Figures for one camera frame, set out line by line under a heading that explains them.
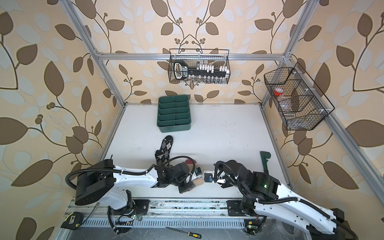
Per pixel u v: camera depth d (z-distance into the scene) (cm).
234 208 74
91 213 73
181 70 84
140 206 75
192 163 73
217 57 91
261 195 46
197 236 67
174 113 107
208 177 57
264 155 91
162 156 92
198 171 71
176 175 64
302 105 72
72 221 69
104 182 43
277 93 82
